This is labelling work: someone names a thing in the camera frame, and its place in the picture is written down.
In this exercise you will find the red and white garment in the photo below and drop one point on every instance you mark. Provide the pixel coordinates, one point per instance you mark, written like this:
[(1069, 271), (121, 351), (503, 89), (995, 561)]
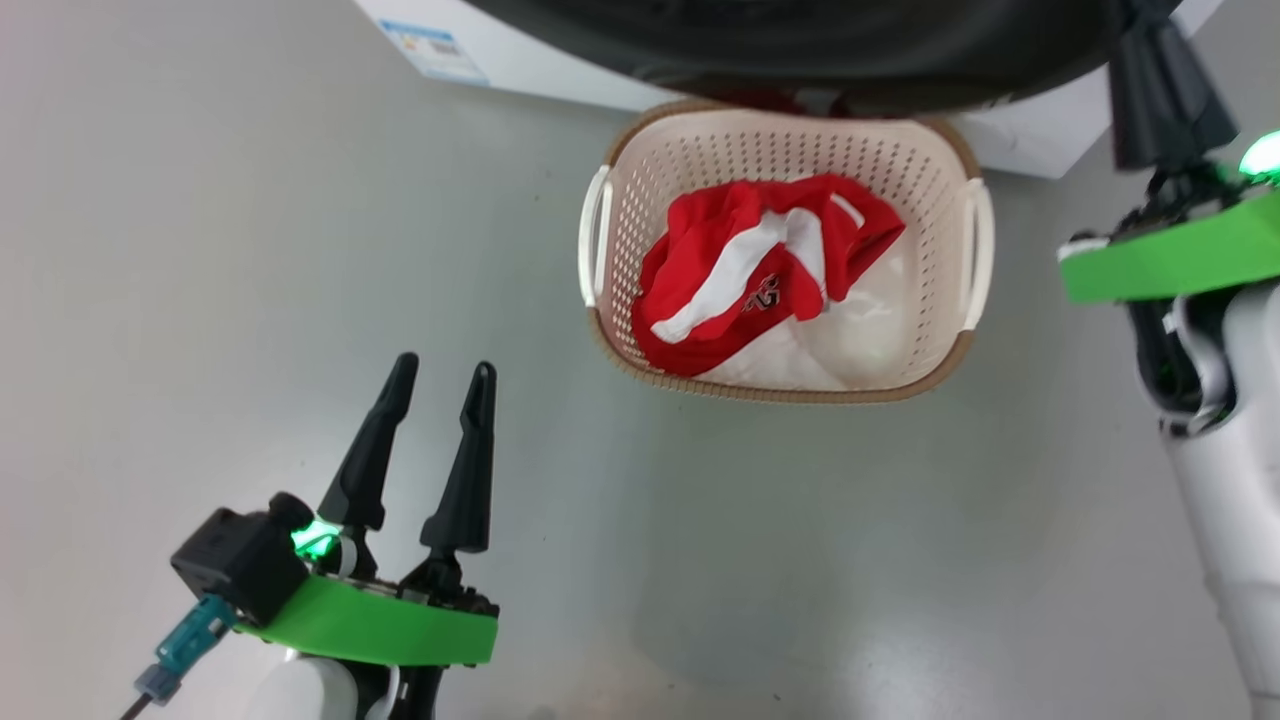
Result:
[(720, 250)]

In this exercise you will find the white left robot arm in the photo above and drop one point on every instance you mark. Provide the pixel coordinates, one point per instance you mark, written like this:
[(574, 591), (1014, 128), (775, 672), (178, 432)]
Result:
[(300, 695)]

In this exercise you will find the blue energy label sticker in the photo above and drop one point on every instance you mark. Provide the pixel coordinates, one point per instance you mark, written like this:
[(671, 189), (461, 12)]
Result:
[(430, 50)]

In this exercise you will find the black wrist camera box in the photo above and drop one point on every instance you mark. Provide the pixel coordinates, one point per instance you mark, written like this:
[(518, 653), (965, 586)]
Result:
[(240, 560)]

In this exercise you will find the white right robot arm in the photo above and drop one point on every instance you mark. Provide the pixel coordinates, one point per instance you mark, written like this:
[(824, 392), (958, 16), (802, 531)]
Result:
[(1240, 480)]

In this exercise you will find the white front-load washing machine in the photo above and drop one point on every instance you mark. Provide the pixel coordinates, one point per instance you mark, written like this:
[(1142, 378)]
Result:
[(1030, 140)]

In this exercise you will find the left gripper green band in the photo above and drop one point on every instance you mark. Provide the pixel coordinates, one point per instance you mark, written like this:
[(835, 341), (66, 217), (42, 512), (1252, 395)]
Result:
[(380, 625)]

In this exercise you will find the cream perforated laundry basket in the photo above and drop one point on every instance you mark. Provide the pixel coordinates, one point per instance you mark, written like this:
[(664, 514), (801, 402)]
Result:
[(780, 140)]

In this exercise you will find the black round washer door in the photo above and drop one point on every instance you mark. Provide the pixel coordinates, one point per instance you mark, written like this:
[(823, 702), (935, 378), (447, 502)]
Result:
[(800, 50)]

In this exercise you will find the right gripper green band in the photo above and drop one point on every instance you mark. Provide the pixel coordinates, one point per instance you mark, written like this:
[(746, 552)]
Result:
[(1180, 255)]

